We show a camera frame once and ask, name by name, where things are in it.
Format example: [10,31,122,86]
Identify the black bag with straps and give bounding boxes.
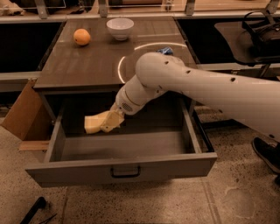
[241,10,280,57]

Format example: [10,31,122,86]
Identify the brown cardboard panel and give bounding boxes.
[2,80,52,141]

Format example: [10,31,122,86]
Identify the crushed blue soda can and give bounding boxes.
[157,46,173,55]

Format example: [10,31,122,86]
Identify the metal shelf rail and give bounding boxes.
[0,71,41,93]

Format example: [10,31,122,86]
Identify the black tool on floor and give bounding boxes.
[20,197,56,224]

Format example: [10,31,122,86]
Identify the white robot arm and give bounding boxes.
[101,52,280,142]

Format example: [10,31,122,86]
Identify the white bowl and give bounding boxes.
[106,17,134,40]

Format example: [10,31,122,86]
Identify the yellow sponge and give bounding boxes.
[84,111,112,134]

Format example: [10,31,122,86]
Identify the orange fruit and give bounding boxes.
[73,29,91,46]

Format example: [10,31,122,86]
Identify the black drawer handle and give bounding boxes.
[110,166,141,179]

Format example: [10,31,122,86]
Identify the grey drawer cabinet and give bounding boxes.
[34,17,196,119]

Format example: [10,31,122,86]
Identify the black shoe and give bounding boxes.
[252,137,280,173]

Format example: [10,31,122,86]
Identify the open grey top drawer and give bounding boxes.
[25,96,217,187]

